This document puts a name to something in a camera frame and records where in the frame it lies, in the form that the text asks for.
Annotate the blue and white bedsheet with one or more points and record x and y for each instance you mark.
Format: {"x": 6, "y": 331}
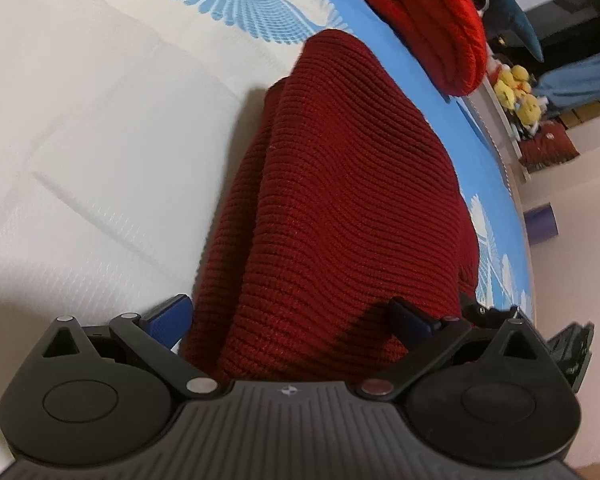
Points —
{"x": 123, "y": 121}

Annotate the yellow plush toys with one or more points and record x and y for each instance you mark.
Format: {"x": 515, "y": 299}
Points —
{"x": 513, "y": 90}

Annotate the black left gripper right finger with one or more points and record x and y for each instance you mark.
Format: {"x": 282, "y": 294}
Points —
{"x": 429, "y": 343}

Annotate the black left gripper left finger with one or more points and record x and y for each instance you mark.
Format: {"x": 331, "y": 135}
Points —
{"x": 151, "y": 338}

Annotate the teal cloth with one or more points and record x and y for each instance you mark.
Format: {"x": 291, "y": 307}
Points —
{"x": 502, "y": 15}

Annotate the blue curtain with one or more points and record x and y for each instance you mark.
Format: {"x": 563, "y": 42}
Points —
{"x": 571, "y": 85}

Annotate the dark red knit garment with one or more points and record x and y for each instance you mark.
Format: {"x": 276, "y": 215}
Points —
{"x": 345, "y": 199}

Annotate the bright red folded sweater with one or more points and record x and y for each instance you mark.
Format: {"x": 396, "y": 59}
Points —
{"x": 445, "y": 36}

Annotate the red bag on floor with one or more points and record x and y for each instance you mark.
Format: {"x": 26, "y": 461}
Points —
{"x": 550, "y": 146}

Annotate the purple storage box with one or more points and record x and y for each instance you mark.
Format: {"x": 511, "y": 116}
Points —
{"x": 541, "y": 224}

